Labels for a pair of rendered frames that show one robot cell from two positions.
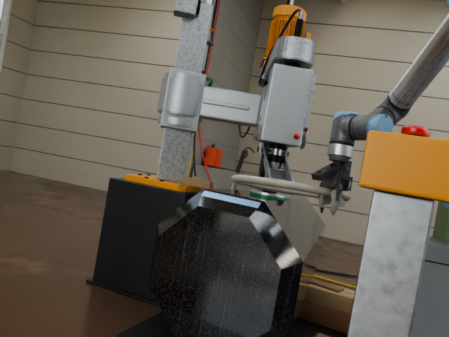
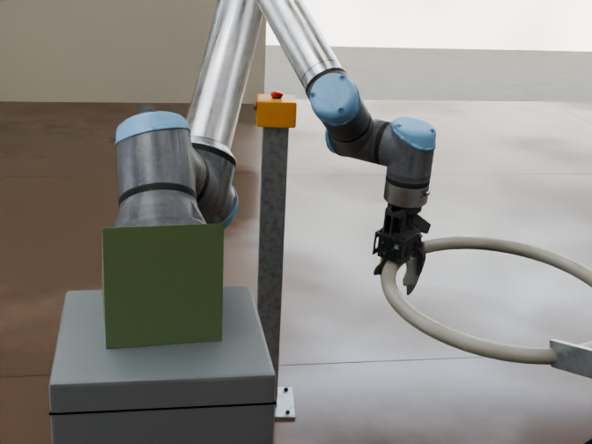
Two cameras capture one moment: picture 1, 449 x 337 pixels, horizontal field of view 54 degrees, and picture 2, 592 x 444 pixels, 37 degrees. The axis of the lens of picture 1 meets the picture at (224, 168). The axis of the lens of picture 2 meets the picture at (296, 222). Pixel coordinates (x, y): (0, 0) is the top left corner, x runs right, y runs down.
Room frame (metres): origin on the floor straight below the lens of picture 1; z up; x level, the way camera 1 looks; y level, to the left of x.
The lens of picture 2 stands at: (3.11, -1.38, 1.65)
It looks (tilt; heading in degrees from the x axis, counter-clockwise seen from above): 20 degrees down; 154
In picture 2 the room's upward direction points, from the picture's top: 3 degrees clockwise
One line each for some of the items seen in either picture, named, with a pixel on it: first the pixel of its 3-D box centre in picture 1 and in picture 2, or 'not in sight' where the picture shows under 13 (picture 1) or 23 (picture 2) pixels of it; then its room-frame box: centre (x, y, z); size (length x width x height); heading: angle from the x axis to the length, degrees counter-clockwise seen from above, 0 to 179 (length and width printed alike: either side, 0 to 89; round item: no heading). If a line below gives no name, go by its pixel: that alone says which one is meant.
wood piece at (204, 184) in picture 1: (198, 182); not in sight; (3.04, 0.16, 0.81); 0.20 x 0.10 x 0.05; 76
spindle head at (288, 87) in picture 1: (282, 111); not in sight; (2.54, -0.27, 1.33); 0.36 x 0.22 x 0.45; 0
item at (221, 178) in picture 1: (224, 200); not in sight; (6.09, -0.08, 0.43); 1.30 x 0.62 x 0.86; 164
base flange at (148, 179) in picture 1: (168, 182); not in sight; (3.18, 0.38, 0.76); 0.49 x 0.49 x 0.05; 68
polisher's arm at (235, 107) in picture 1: (210, 103); not in sight; (3.16, 0.18, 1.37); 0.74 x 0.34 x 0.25; 85
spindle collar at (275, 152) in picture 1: (278, 141); not in sight; (2.47, -0.27, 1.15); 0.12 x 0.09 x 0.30; 0
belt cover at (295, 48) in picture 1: (284, 69); not in sight; (2.81, -0.27, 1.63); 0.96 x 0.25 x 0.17; 0
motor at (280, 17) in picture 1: (287, 39); not in sight; (3.12, -0.28, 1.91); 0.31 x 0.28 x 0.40; 90
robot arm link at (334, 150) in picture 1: (339, 152); (407, 192); (1.64, -0.41, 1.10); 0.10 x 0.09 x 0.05; 31
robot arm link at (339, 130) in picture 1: (344, 129); (410, 151); (1.64, -0.42, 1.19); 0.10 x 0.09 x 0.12; 37
